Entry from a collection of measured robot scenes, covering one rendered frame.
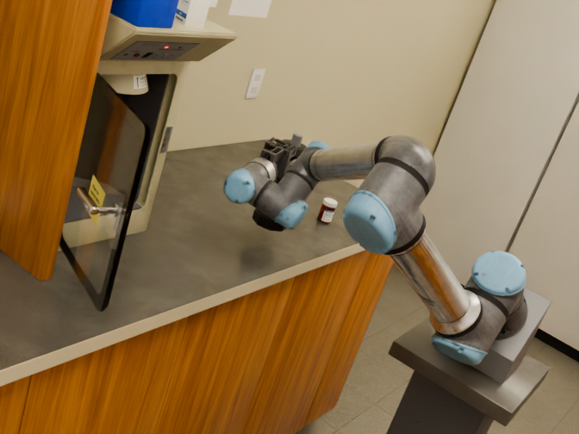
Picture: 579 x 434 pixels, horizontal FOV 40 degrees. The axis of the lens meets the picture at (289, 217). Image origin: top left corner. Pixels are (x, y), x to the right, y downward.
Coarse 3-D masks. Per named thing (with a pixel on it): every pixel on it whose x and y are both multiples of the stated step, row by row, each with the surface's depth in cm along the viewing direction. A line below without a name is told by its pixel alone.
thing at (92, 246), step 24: (96, 72) 161; (96, 96) 159; (120, 96) 151; (96, 120) 159; (120, 120) 150; (96, 144) 159; (120, 144) 150; (144, 144) 142; (96, 168) 158; (120, 168) 149; (72, 192) 169; (120, 192) 149; (72, 216) 169; (120, 216) 149; (72, 240) 168; (96, 240) 158; (120, 240) 149; (72, 264) 168; (96, 264) 157; (96, 288) 157
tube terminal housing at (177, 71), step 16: (112, 64) 169; (128, 64) 172; (144, 64) 176; (160, 64) 180; (176, 64) 185; (176, 80) 191; (176, 96) 190; (160, 112) 192; (176, 112) 193; (160, 128) 195; (160, 144) 194; (160, 160) 197; (144, 176) 199; (144, 192) 202; (144, 208) 201; (128, 224) 198; (144, 224) 204
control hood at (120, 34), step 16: (112, 16) 157; (112, 32) 157; (128, 32) 154; (144, 32) 155; (160, 32) 159; (176, 32) 162; (192, 32) 167; (208, 32) 171; (224, 32) 176; (112, 48) 158; (192, 48) 175; (208, 48) 179
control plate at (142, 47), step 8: (128, 48) 160; (136, 48) 162; (144, 48) 164; (152, 48) 165; (160, 48) 167; (168, 48) 169; (176, 48) 171; (184, 48) 173; (120, 56) 163; (128, 56) 165; (152, 56) 170; (160, 56) 172; (168, 56) 174; (176, 56) 176
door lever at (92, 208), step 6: (78, 192) 152; (84, 192) 152; (84, 198) 150; (90, 198) 150; (84, 204) 150; (90, 204) 148; (114, 204) 150; (90, 210) 147; (96, 210) 148; (102, 210) 149; (108, 210) 149; (114, 210) 150; (114, 216) 150
